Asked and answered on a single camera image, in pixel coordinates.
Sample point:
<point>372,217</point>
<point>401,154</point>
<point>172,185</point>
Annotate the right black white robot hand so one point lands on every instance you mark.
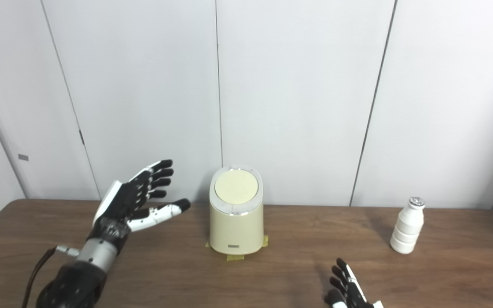
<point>349,295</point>

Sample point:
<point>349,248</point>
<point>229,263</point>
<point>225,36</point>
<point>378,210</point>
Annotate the wide yellow tape piece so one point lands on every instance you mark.
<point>236,257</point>

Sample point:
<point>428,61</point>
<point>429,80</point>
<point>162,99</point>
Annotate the small white plastic bottle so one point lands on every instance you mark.
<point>407,231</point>

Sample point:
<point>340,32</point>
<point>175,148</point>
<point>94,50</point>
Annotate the grey wall label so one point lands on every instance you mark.
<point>23,157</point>

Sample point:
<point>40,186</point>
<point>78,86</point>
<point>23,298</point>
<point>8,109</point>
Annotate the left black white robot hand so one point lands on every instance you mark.
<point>120,205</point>

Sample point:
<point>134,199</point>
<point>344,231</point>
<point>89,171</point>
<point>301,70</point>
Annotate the cream-colored lidded bin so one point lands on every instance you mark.
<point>236,231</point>

